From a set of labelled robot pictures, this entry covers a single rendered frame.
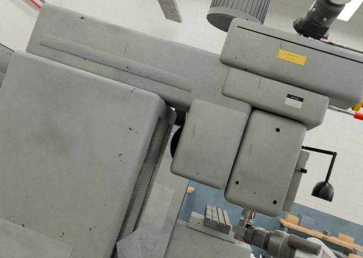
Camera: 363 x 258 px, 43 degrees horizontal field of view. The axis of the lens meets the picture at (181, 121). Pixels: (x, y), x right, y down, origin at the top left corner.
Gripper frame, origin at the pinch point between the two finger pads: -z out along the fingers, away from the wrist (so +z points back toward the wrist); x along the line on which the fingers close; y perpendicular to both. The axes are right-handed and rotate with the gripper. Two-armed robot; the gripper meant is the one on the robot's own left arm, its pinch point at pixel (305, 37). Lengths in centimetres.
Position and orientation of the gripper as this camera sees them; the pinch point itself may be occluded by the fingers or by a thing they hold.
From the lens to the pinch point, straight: 165.2
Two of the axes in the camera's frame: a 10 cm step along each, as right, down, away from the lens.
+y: 2.2, -8.1, 5.5
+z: 2.5, -5.0, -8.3
